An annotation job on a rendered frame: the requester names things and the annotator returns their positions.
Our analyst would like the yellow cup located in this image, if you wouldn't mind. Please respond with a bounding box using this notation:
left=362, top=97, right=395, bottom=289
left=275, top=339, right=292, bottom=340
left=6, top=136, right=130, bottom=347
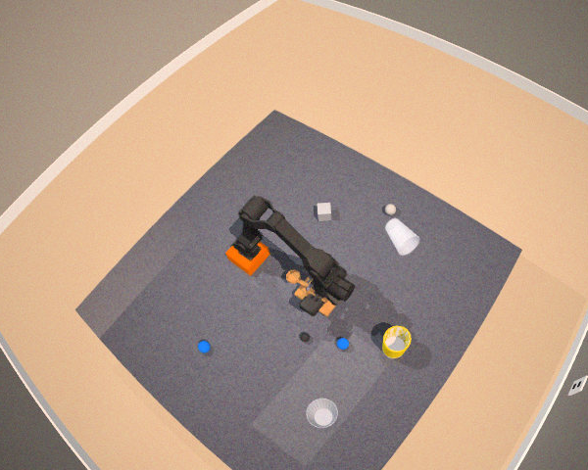
left=382, top=326, right=411, bottom=358

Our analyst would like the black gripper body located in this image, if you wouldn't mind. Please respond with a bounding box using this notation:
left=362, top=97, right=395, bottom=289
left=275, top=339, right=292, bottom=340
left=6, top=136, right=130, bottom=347
left=299, top=265, right=347, bottom=316

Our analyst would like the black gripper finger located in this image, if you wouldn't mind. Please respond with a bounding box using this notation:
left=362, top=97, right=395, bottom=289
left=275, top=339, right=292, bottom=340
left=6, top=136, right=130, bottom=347
left=308, top=293, right=325, bottom=308

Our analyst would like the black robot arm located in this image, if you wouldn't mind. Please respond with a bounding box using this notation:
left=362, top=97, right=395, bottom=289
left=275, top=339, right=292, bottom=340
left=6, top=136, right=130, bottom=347
left=232, top=195, right=355, bottom=306

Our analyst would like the clear plastic cup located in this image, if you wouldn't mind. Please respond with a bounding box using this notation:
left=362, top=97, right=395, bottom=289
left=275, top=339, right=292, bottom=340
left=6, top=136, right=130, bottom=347
left=307, top=399, right=338, bottom=428
left=385, top=218, right=419, bottom=255

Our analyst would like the blue ball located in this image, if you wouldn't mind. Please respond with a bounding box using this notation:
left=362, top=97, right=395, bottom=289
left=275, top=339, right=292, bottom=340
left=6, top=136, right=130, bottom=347
left=198, top=341, right=211, bottom=353
left=337, top=338, right=349, bottom=350

